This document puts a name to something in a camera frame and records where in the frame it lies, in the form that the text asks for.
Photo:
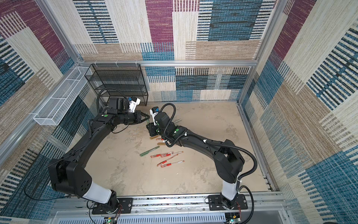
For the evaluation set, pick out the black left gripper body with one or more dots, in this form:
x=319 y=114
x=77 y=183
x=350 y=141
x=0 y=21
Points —
x=133 y=118

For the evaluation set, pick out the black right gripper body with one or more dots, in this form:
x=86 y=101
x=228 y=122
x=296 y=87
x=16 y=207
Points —
x=153 y=129

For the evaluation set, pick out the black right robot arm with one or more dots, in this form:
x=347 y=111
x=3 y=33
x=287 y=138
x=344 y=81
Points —
x=232 y=162

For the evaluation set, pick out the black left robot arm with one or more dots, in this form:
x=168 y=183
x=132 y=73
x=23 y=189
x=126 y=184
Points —
x=68 y=174

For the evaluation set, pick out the red gel pen left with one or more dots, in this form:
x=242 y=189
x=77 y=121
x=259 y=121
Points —
x=154 y=156

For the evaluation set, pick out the red gel pen right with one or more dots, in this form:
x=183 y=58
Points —
x=170 y=154

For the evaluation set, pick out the red gel pen bottom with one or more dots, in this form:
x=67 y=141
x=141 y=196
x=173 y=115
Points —
x=170 y=164

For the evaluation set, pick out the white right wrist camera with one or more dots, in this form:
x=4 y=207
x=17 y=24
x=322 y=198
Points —
x=153 y=112

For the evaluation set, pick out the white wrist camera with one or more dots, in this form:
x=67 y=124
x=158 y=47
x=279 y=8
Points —
x=133 y=103
x=153 y=112

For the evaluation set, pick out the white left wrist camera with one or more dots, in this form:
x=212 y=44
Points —
x=133 y=103

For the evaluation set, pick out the black wire mesh shelf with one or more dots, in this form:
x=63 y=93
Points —
x=126 y=77

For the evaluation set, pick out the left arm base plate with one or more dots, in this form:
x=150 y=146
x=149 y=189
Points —
x=121 y=206

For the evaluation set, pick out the white wire mesh basket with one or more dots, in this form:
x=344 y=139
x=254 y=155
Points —
x=56 y=107

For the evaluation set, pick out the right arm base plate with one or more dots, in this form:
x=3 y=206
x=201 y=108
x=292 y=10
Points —
x=219 y=202

